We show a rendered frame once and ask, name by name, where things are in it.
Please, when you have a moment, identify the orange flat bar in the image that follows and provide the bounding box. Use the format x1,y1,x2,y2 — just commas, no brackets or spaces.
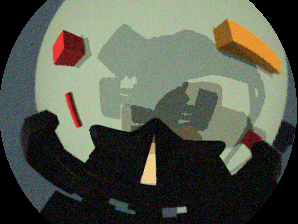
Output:
213,18,282,75

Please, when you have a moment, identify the red cube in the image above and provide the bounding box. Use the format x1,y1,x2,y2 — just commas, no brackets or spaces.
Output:
52,30,85,67
241,129,262,149

